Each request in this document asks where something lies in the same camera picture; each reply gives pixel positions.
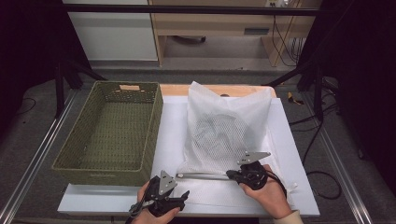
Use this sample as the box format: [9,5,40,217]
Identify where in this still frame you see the yellow and black tool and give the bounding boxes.
[288,91,304,106]

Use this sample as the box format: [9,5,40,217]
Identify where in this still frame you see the white table cover sheet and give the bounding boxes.
[57,95,321,217]

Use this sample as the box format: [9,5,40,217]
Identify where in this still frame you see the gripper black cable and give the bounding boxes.
[125,199,157,224]
[264,169,288,200]

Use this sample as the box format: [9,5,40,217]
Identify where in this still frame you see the light wooden desk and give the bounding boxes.
[148,0,323,68]

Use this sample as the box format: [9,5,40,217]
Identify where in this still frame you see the dark curtain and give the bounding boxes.
[0,0,92,138]
[298,0,396,188]

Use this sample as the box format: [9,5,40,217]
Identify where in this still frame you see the aluminium rail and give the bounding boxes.
[300,92,375,224]
[0,90,78,224]

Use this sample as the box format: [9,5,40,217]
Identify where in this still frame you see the person's left hand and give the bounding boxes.
[130,183,181,224]

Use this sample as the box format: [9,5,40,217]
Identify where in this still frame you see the blue denim jeans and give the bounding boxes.
[195,113,257,158]

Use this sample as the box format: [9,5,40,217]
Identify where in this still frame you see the white power strip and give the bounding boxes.
[264,0,292,8]

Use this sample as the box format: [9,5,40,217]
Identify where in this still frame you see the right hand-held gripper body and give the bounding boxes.
[236,151,272,190]

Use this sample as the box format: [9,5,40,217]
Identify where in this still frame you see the short black floor cable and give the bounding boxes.
[17,97,36,116]

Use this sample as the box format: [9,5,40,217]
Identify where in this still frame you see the black metal stand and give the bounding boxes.
[262,59,340,122]
[54,59,108,119]

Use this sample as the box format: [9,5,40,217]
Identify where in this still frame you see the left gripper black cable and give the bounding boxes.
[125,199,157,224]

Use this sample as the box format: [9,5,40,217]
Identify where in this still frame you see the white mesh laundry bag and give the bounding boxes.
[176,81,298,207]

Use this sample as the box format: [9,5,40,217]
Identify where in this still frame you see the black hanging cable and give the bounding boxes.
[271,14,297,67]

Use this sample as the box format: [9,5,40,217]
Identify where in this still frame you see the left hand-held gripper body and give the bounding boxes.
[144,170,185,217]

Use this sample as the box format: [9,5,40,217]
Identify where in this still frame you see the green woven basket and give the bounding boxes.
[50,80,164,188]

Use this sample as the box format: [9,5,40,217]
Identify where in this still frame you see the white cabinet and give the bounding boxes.
[62,0,159,62]

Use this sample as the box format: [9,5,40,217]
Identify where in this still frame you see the black horizontal frame bar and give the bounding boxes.
[60,3,321,17]

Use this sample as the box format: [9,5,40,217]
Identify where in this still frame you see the long black floor cable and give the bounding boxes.
[289,104,344,201]

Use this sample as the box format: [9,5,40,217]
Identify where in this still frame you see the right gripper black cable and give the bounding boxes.
[264,169,288,200]

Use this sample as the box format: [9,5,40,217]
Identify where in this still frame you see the person's right hand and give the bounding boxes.
[239,165,293,220]

